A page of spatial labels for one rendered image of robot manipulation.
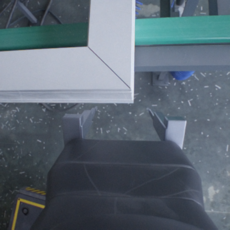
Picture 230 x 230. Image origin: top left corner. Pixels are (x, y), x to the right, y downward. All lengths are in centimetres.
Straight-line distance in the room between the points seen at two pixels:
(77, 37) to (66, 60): 10
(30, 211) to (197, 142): 99
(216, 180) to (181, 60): 102
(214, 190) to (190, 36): 105
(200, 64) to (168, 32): 6
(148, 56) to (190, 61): 6
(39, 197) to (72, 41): 80
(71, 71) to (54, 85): 2
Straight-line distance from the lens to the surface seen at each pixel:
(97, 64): 16
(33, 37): 30
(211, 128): 117
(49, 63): 18
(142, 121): 108
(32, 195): 96
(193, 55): 26
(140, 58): 25
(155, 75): 114
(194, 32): 27
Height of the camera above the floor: 108
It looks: 80 degrees down
